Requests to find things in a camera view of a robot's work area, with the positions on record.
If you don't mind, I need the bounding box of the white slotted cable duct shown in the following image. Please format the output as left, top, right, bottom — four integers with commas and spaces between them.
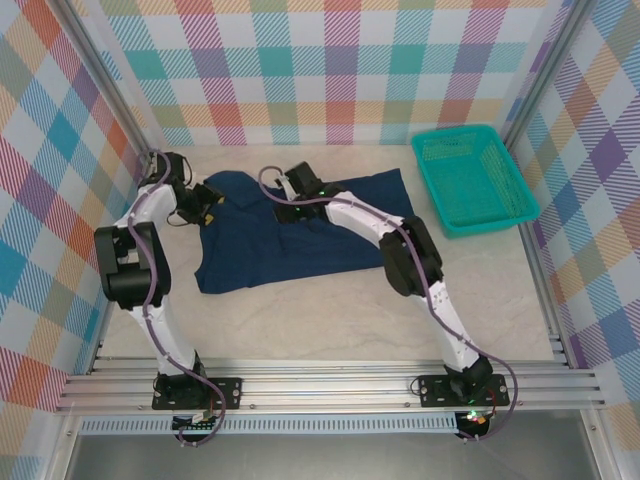
79, 414, 459, 435

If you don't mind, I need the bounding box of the grey metal panel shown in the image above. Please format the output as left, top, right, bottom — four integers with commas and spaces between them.
64, 433, 601, 480

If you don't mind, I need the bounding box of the teal plastic mesh basket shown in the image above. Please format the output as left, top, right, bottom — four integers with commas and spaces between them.
409, 124, 540, 239

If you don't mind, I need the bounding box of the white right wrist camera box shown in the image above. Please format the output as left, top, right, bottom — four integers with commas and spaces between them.
277, 172, 301, 201

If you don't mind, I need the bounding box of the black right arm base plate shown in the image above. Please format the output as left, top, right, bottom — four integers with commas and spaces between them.
417, 373, 511, 409

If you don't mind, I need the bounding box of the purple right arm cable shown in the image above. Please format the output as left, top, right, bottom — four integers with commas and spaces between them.
257, 165, 521, 441

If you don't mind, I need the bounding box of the aluminium frame post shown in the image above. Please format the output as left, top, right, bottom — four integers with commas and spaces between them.
49, 0, 161, 164
497, 0, 599, 151

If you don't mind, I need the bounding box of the small electronics board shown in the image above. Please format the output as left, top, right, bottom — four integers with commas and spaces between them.
172, 412, 221, 434
457, 408, 494, 429

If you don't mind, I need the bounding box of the aluminium mounting rail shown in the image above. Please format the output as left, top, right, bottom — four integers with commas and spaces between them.
54, 357, 606, 414

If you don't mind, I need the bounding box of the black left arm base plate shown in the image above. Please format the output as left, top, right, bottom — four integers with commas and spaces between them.
151, 377, 244, 411

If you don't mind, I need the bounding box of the aluminium table edge rail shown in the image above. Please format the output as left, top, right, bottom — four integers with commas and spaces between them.
84, 149, 160, 376
499, 144, 574, 369

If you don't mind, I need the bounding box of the navy blue t-shirt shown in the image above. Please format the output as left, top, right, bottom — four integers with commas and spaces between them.
193, 168, 415, 295

